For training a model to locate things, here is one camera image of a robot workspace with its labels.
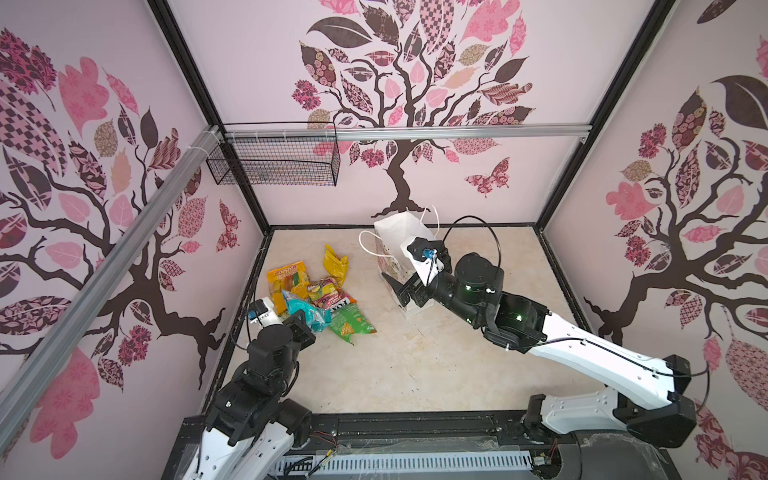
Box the teal snack bag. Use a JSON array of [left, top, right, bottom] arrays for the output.
[[282, 290, 332, 333]]

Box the green snack bag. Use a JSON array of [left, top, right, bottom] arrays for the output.
[[329, 303, 377, 344]]

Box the yellow mango candy bag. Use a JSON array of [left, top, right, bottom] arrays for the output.
[[267, 261, 310, 316]]

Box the white patterned paper bag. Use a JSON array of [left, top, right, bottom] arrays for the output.
[[358, 206, 441, 318]]

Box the yellow snack bag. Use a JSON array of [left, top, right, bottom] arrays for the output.
[[323, 244, 349, 287]]

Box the orange pink snack bag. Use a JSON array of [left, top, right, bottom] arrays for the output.
[[307, 277, 356, 311]]

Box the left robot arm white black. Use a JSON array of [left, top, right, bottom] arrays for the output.
[[164, 311, 316, 479]]

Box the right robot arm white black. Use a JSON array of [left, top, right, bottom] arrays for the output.
[[383, 249, 697, 448]]

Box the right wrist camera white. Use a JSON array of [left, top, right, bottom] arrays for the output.
[[403, 237, 452, 286]]

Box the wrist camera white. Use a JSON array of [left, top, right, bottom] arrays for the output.
[[403, 237, 452, 286], [247, 297, 282, 327]]

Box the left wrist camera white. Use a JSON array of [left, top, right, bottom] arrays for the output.
[[247, 297, 282, 327]]

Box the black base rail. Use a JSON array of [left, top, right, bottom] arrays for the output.
[[167, 407, 601, 457]]

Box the white slotted cable duct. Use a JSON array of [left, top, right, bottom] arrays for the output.
[[268, 451, 533, 479]]

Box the black wire basket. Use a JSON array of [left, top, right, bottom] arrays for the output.
[[206, 120, 341, 187]]

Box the aluminium rail back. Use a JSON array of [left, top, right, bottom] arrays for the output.
[[225, 123, 592, 141]]

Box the aluminium rail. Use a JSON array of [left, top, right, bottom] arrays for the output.
[[1, 125, 221, 448], [225, 123, 592, 141]]

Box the aluminium rail left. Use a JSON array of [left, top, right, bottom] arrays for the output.
[[1, 125, 221, 448]]

